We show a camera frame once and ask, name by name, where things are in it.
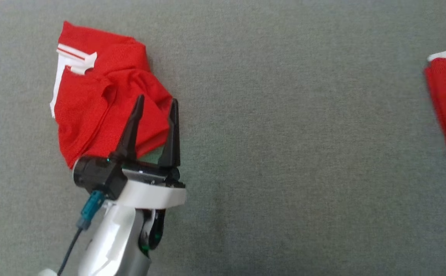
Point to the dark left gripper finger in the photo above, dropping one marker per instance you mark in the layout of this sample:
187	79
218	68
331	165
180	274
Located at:
173	145
130	134

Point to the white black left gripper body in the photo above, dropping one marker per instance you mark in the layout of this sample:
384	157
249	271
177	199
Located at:
150	195

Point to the red shorts white stripes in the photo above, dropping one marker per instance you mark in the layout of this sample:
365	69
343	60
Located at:
92	99

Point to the grey sofa seat cushion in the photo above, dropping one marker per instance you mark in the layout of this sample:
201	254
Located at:
284	153

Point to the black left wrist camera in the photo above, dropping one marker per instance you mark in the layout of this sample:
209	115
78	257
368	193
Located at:
96	174

